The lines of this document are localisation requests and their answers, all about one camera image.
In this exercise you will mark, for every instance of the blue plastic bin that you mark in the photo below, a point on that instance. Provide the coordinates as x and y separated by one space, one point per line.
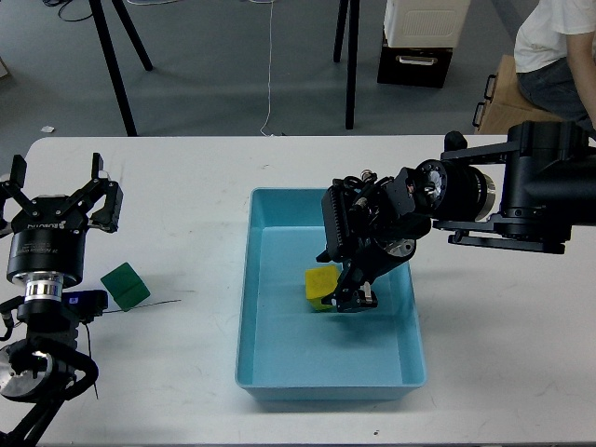
289 351

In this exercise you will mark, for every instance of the seated person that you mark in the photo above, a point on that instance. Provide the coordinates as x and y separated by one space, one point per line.
554 54

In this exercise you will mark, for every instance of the green block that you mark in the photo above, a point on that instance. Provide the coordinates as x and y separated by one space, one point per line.
125 286

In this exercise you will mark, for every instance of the white appliance box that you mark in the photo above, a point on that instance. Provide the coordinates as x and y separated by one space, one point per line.
424 24

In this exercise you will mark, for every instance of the black tripod legs right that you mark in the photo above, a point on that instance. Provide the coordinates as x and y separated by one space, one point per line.
347 31

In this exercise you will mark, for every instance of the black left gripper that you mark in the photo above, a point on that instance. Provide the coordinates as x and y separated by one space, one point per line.
49 235

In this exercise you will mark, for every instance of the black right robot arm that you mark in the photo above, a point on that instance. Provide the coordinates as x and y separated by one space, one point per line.
524 194

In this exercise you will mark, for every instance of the black zip tie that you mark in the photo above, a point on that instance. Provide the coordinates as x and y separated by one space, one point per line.
138 307

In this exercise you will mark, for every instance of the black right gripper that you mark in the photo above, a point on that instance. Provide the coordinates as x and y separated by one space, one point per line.
367 233

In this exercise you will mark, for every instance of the yellow block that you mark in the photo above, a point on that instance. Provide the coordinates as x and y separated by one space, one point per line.
319 283

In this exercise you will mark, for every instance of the black storage box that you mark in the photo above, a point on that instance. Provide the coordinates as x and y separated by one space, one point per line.
424 67

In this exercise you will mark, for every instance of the cardboard box with handles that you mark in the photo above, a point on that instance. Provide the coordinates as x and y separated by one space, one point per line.
503 106

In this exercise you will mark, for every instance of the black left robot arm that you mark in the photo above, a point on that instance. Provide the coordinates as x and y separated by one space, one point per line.
40 362

